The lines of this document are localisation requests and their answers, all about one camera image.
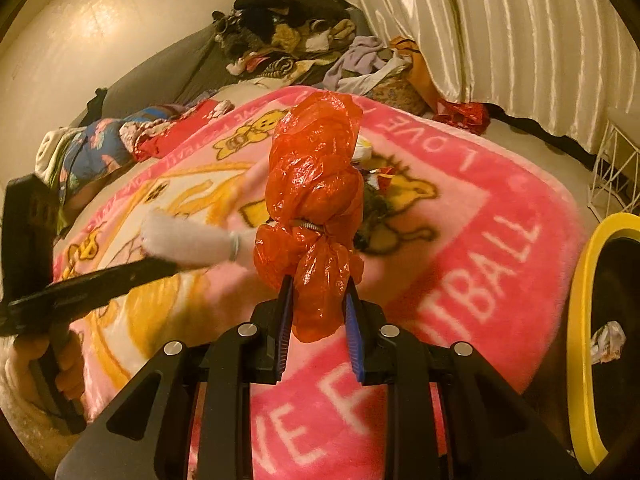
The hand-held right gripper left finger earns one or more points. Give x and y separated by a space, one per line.
283 332

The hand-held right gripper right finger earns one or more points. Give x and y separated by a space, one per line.
354 342

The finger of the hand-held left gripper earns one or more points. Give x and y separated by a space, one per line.
115 282

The white sock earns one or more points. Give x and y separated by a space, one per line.
190 240

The red plastic bag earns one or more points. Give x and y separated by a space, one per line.
312 185

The black bin with yellow rim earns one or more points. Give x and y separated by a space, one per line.
582 310

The person's left hand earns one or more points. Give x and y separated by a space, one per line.
20 370

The folded white and green cloth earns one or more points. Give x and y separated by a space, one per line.
55 152

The blue floral cloth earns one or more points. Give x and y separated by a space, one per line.
95 150

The red printed cloth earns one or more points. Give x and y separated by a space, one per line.
170 135

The pink printed blanket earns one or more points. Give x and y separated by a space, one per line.
475 240

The small colourful wrappers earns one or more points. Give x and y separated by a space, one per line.
377 167

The grey bed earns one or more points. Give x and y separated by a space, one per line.
165 70

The red shiny bag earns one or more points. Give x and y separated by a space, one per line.
462 115

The crumpled silver wrapper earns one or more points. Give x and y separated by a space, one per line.
607 342

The orange bag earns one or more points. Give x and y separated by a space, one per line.
420 70

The lavender and white clothes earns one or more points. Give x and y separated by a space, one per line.
357 60

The pile of dark clothes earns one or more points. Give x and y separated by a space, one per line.
280 25

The cream satin curtain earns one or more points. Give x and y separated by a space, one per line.
500 35

